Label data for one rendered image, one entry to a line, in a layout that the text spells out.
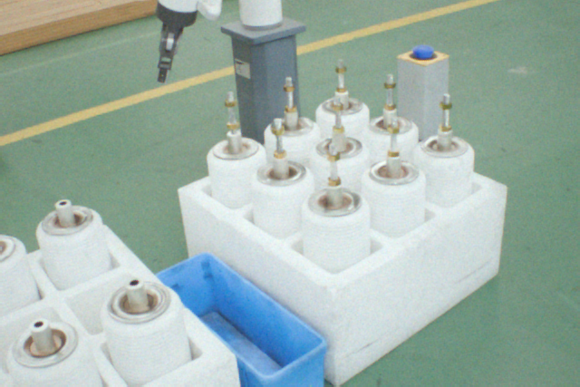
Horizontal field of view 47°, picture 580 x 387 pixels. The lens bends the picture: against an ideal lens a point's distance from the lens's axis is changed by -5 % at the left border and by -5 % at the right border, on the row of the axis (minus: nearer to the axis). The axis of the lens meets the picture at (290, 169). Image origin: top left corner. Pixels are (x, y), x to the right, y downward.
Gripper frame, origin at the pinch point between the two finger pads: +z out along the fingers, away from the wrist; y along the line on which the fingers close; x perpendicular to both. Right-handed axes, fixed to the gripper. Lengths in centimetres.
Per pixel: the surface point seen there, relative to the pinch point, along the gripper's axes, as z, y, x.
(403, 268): -5, 46, 38
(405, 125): -11.4, 19.1, 40.8
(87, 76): 63, -83, -24
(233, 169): -2.3, 28.2, 13.6
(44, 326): -8, 67, -8
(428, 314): 5, 45, 47
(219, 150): -1.8, 23.8, 11.4
